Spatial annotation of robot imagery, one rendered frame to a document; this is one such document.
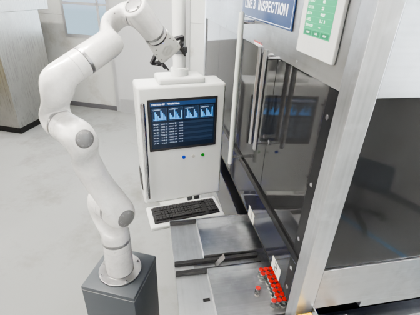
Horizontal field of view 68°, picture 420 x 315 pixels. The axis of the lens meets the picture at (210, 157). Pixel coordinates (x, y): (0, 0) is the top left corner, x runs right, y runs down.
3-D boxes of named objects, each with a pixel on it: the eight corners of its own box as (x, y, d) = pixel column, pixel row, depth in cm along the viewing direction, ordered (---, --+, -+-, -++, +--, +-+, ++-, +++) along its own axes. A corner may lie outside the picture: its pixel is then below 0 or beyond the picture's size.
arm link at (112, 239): (111, 254, 127) (104, 207, 116) (88, 232, 138) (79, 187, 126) (135, 239, 135) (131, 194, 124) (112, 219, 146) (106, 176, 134)
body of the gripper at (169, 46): (149, 49, 113) (164, 66, 124) (171, 31, 113) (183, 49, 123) (140, 37, 117) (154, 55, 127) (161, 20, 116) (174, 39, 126)
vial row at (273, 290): (266, 273, 142) (267, 266, 140) (280, 309, 127) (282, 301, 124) (261, 274, 142) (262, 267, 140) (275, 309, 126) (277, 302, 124)
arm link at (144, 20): (136, 35, 115) (154, 44, 111) (115, 10, 103) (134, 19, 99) (149, 17, 115) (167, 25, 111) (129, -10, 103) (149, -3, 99)
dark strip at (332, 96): (285, 288, 122) (331, 87, 83) (290, 299, 118) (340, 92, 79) (282, 289, 121) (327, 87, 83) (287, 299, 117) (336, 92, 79)
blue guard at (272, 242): (204, 114, 284) (204, 94, 275) (289, 299, 117) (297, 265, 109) (203, 114, 284) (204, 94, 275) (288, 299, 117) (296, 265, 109)
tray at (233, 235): (255, 218, 176) (255, 213, 174) (271, 252, 154) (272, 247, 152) (195, 224, 170) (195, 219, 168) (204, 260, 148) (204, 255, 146)
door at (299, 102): (261, 187, 144) (280, 57, 116) (302, 258, 107) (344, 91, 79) (260, 188, 144) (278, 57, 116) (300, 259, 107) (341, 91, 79)
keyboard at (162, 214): (212, 199, 203) (212, 196, 202) (220, 212, 191) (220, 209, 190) (150, 210, 191) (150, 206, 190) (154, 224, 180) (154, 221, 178)
